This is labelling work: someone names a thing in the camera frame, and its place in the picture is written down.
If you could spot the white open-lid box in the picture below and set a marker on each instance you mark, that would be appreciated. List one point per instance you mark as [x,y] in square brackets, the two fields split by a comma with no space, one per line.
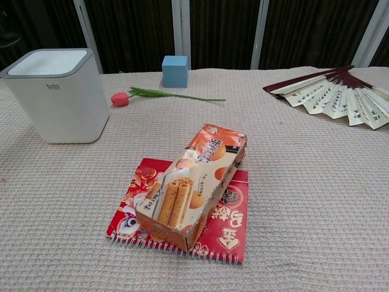
[60,109]

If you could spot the orange egg roll snack box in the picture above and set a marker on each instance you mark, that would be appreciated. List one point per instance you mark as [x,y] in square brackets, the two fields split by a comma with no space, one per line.
[188,188]

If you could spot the blue cube block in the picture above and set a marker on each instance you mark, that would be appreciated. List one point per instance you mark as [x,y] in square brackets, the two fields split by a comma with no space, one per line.
[174,73]

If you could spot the red spiral notebook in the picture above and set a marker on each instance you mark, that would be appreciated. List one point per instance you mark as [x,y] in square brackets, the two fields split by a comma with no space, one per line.
[231,225]

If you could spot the red tulip flower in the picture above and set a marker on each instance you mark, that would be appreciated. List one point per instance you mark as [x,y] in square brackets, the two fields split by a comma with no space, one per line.
[120,99]

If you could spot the beige woven tablecloth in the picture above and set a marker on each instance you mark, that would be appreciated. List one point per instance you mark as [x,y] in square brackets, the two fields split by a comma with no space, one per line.
[304,197]

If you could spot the paper folding fan with calligraphy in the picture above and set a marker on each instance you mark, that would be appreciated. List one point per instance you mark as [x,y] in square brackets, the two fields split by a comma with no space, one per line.
[343,100]

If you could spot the white metal frame post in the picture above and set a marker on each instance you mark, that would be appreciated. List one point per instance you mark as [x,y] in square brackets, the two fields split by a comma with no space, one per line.
[259,33]
[180,30]
[372,33]
[88,33]

